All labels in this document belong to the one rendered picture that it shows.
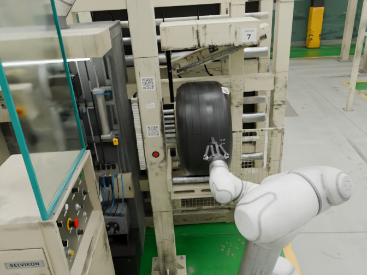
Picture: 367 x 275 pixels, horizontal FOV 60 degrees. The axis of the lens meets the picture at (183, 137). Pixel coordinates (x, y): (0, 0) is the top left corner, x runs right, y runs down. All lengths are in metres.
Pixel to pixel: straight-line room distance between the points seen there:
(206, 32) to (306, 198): 1.39
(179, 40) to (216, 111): 0.54
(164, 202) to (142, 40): 1.05
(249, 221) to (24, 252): 0.88
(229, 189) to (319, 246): 1.73
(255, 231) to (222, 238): 2.12
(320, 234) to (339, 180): 2.21
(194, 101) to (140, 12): 0.54
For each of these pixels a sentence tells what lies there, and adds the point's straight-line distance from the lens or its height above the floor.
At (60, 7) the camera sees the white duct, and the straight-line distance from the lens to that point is 2.14.
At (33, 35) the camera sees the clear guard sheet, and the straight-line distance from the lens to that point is 1.29.
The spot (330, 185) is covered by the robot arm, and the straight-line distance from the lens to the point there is 0.90.
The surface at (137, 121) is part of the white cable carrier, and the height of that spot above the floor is 1.28.
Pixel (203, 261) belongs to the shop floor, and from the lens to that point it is 2.74.
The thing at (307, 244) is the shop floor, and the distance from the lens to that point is 2.98.
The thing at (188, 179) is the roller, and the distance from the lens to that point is 1.99.
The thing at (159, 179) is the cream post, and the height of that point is 0.88.
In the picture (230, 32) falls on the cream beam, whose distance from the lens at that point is 2.05.
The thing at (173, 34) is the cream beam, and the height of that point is 1.73.
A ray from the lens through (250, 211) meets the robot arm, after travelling 0.80.
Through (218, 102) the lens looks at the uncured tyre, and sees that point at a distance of 1.76.
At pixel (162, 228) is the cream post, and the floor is 0.48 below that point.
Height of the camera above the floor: 1.99
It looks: 25 degrees down
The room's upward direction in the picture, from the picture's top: 4 degrees counter-clockwise
